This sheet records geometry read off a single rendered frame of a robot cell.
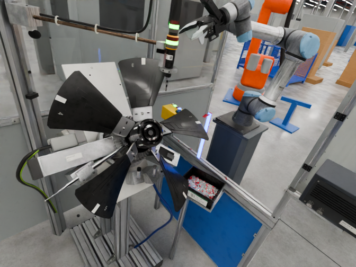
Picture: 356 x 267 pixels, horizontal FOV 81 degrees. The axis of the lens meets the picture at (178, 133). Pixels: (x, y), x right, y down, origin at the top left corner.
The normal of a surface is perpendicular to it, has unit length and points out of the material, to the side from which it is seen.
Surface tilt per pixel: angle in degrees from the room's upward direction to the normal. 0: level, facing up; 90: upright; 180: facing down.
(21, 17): 90
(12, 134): 90
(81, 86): 71
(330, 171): 15
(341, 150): 90
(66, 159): 50
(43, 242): 0
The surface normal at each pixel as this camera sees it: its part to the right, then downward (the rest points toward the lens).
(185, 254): 0.15, -0.83
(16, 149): 0.65, 0.49
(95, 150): 0.59, -0.16
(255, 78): -0.35, 0.46
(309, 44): 0.32, 0.47
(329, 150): -0.74, 0.26
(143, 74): 0.00, -0.17
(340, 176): -0.04, -0.74
